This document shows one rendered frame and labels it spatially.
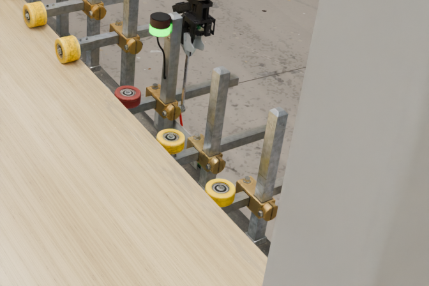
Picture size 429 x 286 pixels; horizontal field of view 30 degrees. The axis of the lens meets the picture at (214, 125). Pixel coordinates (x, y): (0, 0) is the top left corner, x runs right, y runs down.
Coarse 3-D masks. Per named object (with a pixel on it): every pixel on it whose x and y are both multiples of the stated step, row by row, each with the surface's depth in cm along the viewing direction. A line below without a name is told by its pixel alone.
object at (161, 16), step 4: (156, 12) 229; (160, 12) 230; (152, 16) 227; (156, 16) 228; (160, 16) 228; (164, 16) 228; (168, 16) 228; (156, 20) 226; (160, 20) 226; (164, 20) 226; (156, 28) 227; (156, 36) 229; (164, 36) 234; (168, 36) 232; (168, 40) 233; (160, 48) 234; (164, 52) 235; (164, 56) 236; (164, 60) 237; (164, 64) 238; (164, 68) 239; (164, 72) 239; (164, 76) 240
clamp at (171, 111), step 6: (150, 90) 250; (156, 90) 251; (156, 96) 248; (156, 102) 248; (162, 102) 246; (174, 102) 246; (156, 108) 249; (162, 108) 246; (168, 108) 245; (174, 108) 244; (162, 114) 247; (168, 114) 244; (174, 114) 246
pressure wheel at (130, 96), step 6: (120, 90) 242; (126, 90) 242; (132, 90) 243; (138, 90) 243; (120, 96) 239; (126, 96) 240; (132, 96) 240; (138, 96) 240; (126, 102) 239; (132, 102) 239; (138, 102) 241; (126, 108) 240; (132, 108) 241
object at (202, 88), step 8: (208, 80) 261; (232, 80) 263; (192, 88) 256; (200, 88) 256; (208, 88) 259; (152, 96) 249; (176, 96) 252; (192, 96) 256; (144, 104) 246; (152, 104) 248; (136, 112) 246
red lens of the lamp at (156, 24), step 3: (150, 15) 228; (150, 18) 227; (150, 21) 227; (153, 21) 226; (156, 21) 225; (159, 21) 226; (165, 21) 226; (168, 21) 226; (150, 24) 228; (153, 24) 226; (156, 24) 226; (159, 24) 226; (162, 24) 226; (165, 24) 226; (168, 24) 227; (156, 27) 226; (159, 27) 226; (162, 27) 226; (165, 27) 227
